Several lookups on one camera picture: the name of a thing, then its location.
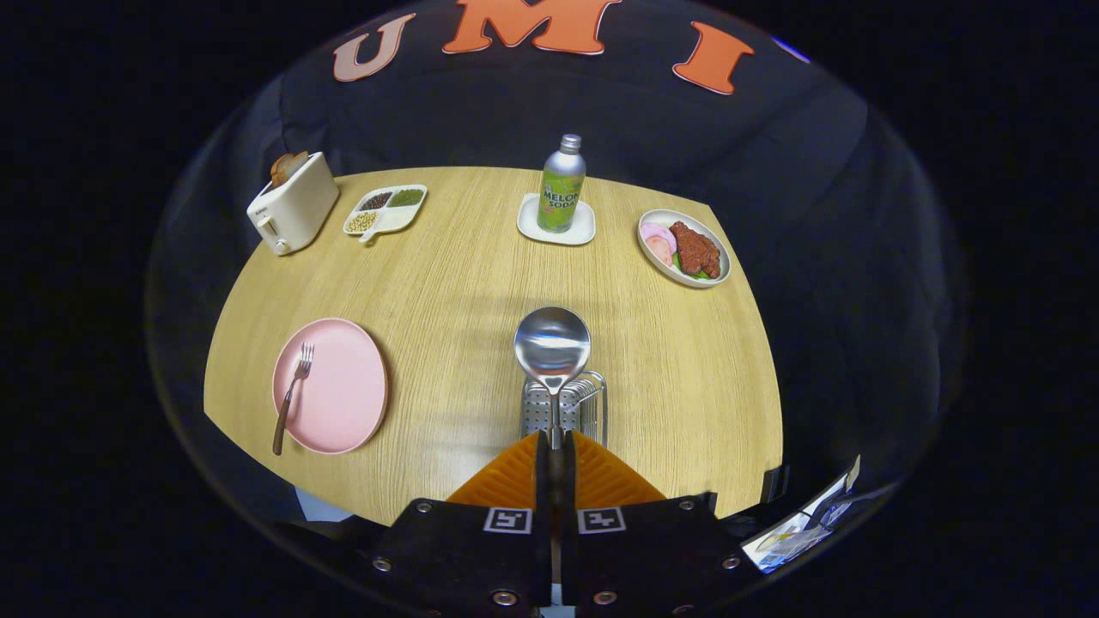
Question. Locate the pink round plate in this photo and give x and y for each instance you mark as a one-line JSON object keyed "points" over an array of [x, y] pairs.
{"points": [[343, 386]]}

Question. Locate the white toaster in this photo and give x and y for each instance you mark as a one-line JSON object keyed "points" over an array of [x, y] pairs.
{"points": [[296, 210]]}

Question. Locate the pile of green beans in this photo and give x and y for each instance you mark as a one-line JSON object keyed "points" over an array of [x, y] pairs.
{"points": [[406, 197]]}

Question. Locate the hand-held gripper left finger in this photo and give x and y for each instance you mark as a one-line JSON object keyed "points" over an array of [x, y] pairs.
{"points": [[464, 558]]}

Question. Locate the pile of yellow beans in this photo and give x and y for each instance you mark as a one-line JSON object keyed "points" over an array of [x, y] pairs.
{"points": [[362, 222]]}

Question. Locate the toasted bread slice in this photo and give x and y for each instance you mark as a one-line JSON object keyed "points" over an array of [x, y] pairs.
{"points": [[279, 169], [298, 163]]}

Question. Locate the white square coaster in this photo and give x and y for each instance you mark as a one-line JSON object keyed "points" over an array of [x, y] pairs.
{"points": [[584, 232]]}

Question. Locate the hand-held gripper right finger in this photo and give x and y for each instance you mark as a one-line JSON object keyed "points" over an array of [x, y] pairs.
{"points": [[644, 558]]}

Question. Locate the green label drink bottle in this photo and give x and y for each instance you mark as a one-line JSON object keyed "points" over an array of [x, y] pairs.
{"points": [[561, 193]]}

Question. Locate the white divided dish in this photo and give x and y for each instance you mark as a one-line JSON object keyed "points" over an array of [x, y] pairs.
{"points": [[395, 221]]}

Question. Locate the metal cutlery rack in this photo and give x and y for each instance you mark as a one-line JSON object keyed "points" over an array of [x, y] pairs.
{"points": [[537, 416]]}

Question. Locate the pile of dark beans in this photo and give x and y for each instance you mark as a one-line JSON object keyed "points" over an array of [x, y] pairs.
{"points": [[375, 202]]}

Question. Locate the green lettuce leaf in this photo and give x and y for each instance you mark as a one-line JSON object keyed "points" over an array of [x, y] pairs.
{"points": [[691, 275]]}

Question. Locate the glossy printed sheet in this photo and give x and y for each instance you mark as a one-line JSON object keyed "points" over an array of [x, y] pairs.
{"points": [[798, 536]]}

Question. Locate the white oval food plate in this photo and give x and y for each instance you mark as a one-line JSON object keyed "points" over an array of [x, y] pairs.
{"points": [[713, 270]]}

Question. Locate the metal spoon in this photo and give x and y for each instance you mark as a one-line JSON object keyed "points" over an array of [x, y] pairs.
{"points": [[552, 343]]}

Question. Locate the pink ham slice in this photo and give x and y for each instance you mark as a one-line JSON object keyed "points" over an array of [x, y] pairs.
{"points": [[657, 232], [661, 253]]}

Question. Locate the brown fried meat piece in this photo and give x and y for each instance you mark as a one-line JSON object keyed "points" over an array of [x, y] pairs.
{"points": [[694, 249]]}

